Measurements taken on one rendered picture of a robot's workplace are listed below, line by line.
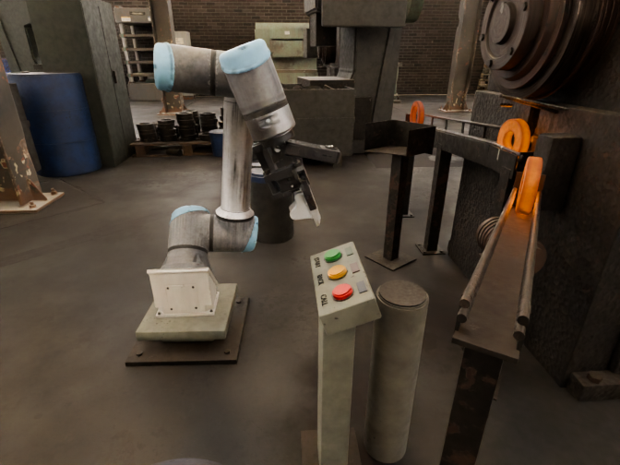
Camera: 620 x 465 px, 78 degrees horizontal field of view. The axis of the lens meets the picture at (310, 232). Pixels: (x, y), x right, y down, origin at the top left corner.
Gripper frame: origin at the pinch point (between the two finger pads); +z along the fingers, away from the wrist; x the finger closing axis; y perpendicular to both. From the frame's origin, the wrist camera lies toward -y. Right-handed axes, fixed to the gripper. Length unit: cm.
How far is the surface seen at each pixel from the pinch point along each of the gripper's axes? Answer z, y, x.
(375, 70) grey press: 9, -97, -349
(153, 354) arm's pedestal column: 44, 76, -39
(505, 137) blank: 21, -74, -63
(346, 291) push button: 9.4, -0.5, 15.7
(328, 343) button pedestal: 23.1, 7.2, 11.7
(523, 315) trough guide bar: 1.2, -18.8, 44.2
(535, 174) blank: 13, -54, -11
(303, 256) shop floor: 65, 20, -115
